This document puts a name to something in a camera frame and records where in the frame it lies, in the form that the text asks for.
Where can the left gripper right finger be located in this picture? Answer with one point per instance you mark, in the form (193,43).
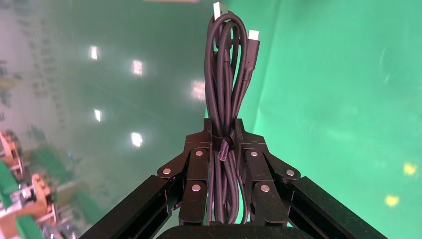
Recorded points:
(263,198)

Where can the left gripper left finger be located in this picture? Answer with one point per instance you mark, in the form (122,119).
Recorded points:
(194,194)

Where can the green table mat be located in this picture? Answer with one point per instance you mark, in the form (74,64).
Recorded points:
(329,99)

